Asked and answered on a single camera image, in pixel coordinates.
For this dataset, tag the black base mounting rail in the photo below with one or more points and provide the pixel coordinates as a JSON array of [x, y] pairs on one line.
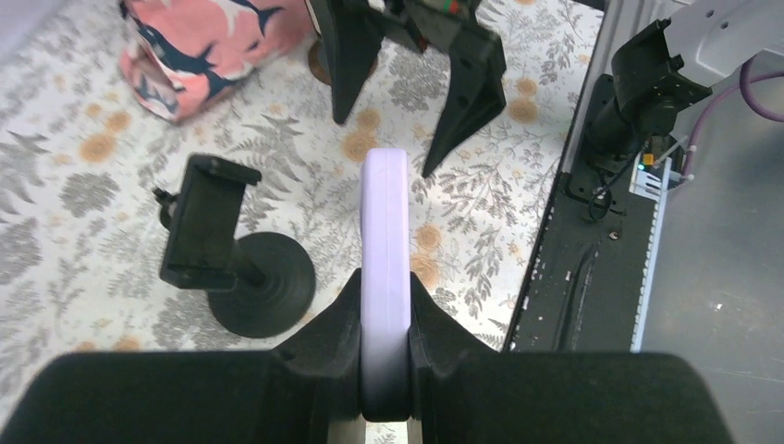
[[582, 286]]

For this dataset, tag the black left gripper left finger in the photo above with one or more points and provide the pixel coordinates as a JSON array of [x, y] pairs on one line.
[[304, 390]]

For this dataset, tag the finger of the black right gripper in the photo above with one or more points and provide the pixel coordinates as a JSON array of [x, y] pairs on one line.
[[336, 21], [475, 94]]

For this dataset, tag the pink patterned cloth bag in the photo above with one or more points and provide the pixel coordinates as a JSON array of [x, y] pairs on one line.
[[182, 56]]

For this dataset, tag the floral patterned table mat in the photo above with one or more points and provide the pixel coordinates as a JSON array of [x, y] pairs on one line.
[[81, 242]]

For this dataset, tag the white slotted cable duct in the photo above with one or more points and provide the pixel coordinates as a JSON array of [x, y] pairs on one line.
[[652, 184]]

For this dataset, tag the black phone stand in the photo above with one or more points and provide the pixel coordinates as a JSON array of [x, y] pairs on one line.
[[257, 286]]

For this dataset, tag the phone with lavender case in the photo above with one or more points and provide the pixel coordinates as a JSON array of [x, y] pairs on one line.
[[385, 286]]

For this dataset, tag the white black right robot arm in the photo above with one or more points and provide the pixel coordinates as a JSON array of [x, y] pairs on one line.
[[668, 66]]

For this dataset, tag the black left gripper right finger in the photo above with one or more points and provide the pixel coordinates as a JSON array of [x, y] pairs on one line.
[[465, 392]]

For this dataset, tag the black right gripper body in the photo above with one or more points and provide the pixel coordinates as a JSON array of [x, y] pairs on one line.
[[449, 27]]

